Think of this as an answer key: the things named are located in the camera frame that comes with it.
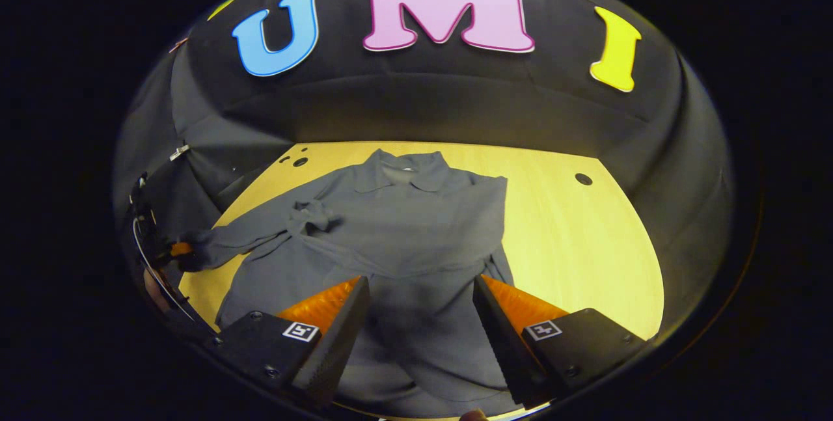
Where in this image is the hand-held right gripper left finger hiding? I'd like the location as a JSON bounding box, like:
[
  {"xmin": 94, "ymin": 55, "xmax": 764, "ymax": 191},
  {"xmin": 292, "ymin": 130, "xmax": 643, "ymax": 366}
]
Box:
[{"xmin": 215, "ymin": 276, "xmax": 370, "ymax": 409}]

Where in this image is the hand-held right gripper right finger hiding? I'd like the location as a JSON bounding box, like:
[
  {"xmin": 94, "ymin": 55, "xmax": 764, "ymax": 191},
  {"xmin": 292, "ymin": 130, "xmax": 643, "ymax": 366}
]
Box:
[{"xmin": 473, "ymin": 275, "xmax": 648, "ymax": 409}]

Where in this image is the grey button-up shirt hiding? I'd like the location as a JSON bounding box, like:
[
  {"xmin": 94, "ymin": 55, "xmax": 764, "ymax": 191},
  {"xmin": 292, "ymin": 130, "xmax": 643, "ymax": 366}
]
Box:
[{"xmin": 179, "ymin": 150, "xmax": 521, "ymax": 418}]

